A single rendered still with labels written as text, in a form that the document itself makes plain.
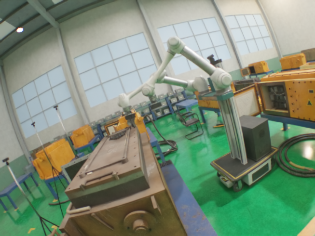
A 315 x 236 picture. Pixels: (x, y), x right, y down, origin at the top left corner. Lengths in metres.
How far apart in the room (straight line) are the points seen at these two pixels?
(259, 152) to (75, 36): 11.66
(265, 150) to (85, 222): 2.25
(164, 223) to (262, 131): 1.78
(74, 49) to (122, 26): 3.61
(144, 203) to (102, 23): 11.52
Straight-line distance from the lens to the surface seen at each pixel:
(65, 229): 0.93
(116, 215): 0.88
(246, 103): 2.92
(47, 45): 12.76
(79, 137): 7.31
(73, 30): 12.24
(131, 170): 0.79
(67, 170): 2.32
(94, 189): 0.87
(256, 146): 2.30
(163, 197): 0.81
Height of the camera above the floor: 1.67
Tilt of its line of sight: 9 degrees down
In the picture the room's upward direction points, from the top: 21 degrees counter-clockwise
